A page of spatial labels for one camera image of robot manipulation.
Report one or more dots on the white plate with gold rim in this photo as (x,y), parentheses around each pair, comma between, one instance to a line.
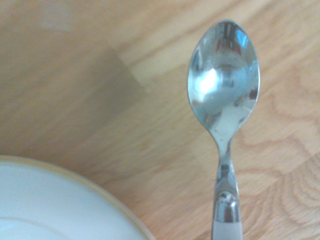
(50,200)

